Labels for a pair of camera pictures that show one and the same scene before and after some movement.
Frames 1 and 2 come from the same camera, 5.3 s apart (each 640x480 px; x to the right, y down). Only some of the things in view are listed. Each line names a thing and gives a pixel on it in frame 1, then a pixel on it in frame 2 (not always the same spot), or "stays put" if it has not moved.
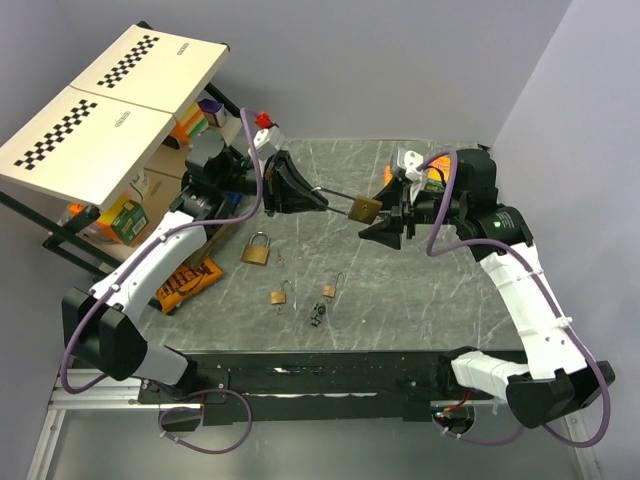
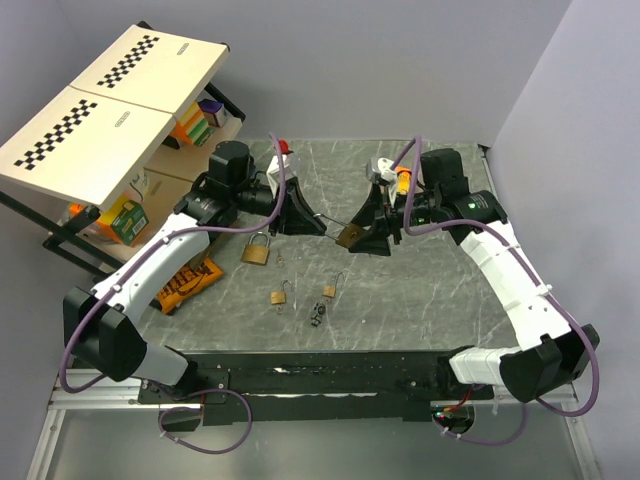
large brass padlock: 257,253 stays put
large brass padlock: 362,209 → 349,234
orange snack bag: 186,281 stays put
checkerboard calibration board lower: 86,148 stays put
